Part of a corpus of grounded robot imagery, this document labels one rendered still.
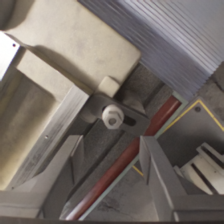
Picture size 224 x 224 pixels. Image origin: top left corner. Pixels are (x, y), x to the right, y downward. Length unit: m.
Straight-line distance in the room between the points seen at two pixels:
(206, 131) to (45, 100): 1.10
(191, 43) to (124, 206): 1.67
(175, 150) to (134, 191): 0.75
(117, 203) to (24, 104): 1.63
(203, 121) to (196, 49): 0.73
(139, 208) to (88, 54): 1.78
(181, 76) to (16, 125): 0.48
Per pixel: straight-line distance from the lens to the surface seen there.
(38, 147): 0.33
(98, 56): 0.33
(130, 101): 0.39
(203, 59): 0.59
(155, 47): 0.54
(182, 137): 1.21
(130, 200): 1.87
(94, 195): 0.73
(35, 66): 0.30
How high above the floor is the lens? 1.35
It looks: 76 degrees down
